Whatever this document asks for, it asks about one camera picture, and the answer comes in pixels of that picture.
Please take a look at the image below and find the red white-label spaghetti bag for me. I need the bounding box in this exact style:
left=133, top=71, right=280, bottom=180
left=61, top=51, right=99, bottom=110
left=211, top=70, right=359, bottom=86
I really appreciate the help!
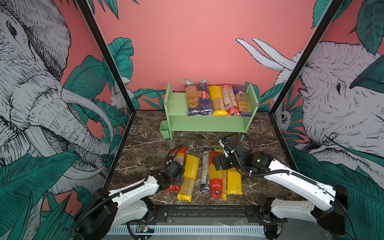
left=165, top=145, right=187, bottom=194

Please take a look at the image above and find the red yellow spaghetti bag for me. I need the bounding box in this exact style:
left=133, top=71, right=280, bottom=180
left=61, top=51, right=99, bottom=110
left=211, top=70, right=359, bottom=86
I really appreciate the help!
left=209, top=152, right=223, bottom=200

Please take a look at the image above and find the red spaghetti bag white label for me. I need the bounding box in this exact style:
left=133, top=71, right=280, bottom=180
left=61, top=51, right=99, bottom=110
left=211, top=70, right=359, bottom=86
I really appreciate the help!
left=221, top=85, right=241, bottom=117

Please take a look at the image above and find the Ankara spaghetti bag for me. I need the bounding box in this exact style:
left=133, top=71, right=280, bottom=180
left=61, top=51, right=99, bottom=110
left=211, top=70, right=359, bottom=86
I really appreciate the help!
left=233, top=85, right=252, bottom=117

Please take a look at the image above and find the blue Barilla spaghetti bag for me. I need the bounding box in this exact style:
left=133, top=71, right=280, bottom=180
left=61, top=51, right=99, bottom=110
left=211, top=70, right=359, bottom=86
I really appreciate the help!
left=197, top=80, right=213, bottom=116

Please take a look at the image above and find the yellow Pastatime spaghetti bag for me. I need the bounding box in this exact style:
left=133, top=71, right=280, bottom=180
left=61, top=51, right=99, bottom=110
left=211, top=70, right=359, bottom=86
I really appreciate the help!
left=208, top=86, right=228, bottom=117

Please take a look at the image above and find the blue yellow spaghetti bag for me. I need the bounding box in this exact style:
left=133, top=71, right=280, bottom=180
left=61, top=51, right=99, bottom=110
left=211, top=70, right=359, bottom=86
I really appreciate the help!
left=184, top=78, right=201, bottom=117

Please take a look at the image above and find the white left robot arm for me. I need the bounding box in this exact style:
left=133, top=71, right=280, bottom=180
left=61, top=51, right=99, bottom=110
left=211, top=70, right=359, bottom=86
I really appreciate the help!
left=72, top=161, right=184, bottom=240

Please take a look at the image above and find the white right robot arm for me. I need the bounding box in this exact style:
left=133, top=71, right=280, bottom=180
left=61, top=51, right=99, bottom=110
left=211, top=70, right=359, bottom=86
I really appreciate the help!
left=213, top=139, right=349, bottom=235

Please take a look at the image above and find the green metal shelf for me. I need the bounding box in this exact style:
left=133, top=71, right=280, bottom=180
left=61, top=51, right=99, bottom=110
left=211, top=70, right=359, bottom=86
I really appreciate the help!
left=159, top=83, right=260, bottom=140

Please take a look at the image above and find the clear blue spaghetti bag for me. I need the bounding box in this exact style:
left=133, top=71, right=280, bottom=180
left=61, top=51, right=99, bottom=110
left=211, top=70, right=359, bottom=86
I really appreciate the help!
left=200, top=147, right=210, bottom=193

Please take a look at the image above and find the white vented strip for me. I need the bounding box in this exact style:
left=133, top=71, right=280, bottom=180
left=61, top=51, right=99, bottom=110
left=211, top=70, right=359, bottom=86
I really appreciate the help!
left=108, top=225, right=266, bottom=238

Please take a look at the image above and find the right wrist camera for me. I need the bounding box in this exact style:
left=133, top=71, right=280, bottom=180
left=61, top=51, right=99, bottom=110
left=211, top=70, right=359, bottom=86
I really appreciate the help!
left=220, top=137, right=232, bottom=145

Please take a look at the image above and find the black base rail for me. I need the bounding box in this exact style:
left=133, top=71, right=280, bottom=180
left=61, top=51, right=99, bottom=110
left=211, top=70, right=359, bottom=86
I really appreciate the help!
left=149, top=205, right=288, bottom=225

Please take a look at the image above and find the black enclosure frame post left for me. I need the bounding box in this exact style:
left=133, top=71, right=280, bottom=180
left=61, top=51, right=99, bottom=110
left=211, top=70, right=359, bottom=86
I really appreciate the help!
left=76, top=1, right=136, bottom=188

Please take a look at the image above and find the black enclosure frame post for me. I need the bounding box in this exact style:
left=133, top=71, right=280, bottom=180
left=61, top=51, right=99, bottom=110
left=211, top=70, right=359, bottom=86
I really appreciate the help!
left=269, top=0, right=344, bottom=115
left=76, top=1, right=136, bottom=188

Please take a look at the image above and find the black enclosure frame post right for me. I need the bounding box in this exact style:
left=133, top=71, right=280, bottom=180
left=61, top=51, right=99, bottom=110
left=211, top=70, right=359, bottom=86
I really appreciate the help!
left=269, top=0, right=344, bottom=115

